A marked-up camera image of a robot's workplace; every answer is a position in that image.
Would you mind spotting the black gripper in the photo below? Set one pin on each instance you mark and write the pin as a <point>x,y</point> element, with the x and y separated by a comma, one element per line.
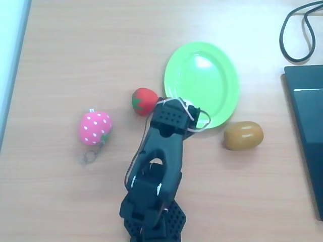
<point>192,114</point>

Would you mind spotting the green plastic plate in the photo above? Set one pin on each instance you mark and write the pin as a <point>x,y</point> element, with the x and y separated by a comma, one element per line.
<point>209,83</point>

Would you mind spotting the brown kiwi toy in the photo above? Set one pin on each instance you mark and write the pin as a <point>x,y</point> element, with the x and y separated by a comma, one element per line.
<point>243,136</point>

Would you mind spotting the pink strawberry plush toy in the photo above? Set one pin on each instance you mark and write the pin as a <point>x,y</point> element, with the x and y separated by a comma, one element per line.
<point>93,126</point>

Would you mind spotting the red strawberry toy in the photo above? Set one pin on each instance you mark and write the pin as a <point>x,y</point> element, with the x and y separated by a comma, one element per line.
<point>145,99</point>

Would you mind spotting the black laptop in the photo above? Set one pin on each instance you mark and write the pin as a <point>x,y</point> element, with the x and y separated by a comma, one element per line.
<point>310,126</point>

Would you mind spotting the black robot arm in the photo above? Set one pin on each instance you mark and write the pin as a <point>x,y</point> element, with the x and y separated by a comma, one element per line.
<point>161,148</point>

